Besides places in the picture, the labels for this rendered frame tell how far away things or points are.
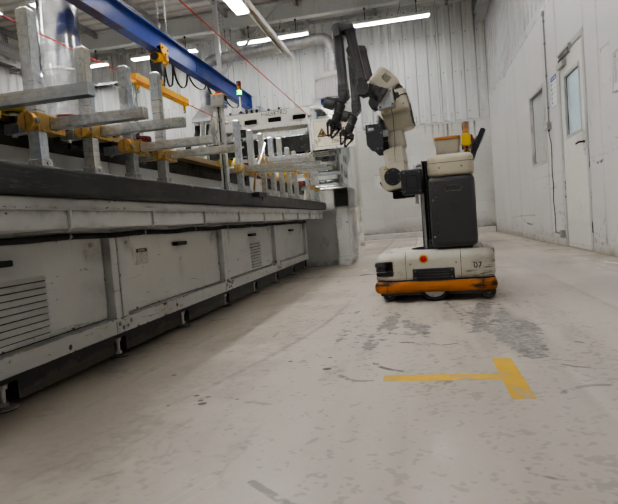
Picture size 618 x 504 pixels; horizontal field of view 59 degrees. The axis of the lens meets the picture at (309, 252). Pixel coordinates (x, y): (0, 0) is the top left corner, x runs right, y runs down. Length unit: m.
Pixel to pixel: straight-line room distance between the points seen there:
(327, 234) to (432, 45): 7.41
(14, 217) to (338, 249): 4.67
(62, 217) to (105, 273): 0.62
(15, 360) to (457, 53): 11.64
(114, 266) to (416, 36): 11.07
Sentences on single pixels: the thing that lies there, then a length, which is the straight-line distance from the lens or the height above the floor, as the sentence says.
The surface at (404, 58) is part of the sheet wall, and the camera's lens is 12.70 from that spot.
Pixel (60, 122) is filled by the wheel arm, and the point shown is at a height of 0.82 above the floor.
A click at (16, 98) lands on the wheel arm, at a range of 1.47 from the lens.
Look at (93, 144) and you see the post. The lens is 1.90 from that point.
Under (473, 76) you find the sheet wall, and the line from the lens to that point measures 12.60.
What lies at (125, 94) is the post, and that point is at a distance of 2.15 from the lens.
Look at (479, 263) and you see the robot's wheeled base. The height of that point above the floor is 0.20.
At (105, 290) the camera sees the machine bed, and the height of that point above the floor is 0.28.
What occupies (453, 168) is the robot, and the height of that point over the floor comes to 0.73.
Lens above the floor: 0.49
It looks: 3 degrees down
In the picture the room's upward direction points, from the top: 5 degrees counter-clockwise
